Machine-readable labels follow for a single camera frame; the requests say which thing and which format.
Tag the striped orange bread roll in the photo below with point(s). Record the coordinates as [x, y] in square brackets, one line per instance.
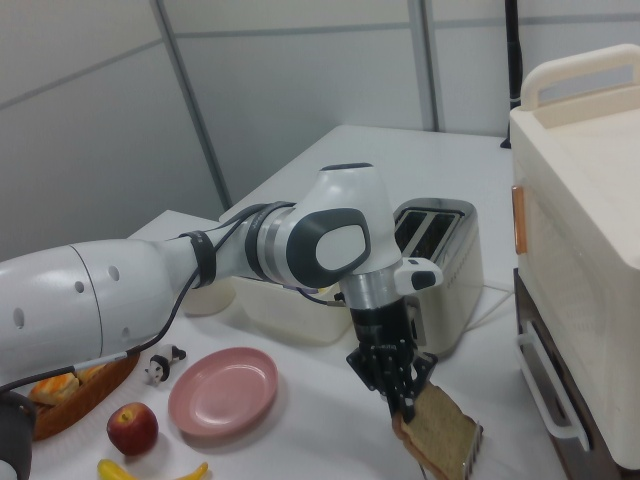
[90, 374]

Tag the cream plastic cabinet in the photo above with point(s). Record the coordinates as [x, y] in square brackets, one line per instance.
[590, 225]

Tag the metal toast rack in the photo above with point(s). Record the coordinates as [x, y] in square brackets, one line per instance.
[475, 450]

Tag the black vertical pole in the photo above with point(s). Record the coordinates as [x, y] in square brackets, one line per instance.
[513, 60]

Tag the brown wicker basket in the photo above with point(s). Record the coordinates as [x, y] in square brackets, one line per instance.
[85, 405]

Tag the cream lidded mini bin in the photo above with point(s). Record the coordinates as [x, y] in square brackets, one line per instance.
[210, 302]

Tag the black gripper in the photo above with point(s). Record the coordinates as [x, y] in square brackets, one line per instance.
[380, 325]

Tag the dark brown drawer box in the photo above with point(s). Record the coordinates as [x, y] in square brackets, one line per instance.
[522, 300]

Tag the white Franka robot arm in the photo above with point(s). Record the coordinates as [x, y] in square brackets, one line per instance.
[100, 300]

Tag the pink plate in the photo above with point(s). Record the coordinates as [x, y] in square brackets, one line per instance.
[225, 395]

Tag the toast bread slice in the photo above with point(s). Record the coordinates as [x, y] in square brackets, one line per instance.
[440, 430]

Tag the panda figurine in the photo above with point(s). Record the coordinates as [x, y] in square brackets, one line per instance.
[160, 367]

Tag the yellow toy banana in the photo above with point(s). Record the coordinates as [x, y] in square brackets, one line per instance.
[112, 471]

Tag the red apple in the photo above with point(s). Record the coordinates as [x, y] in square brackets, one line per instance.
[132, 430]

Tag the white plastic storage bin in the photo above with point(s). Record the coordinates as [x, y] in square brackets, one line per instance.
[280, 315]

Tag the orange glazed pastry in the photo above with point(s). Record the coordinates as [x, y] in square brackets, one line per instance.
[52, 390]

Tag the cream and chrome toaster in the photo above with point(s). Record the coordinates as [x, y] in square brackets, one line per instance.
[460, 280]

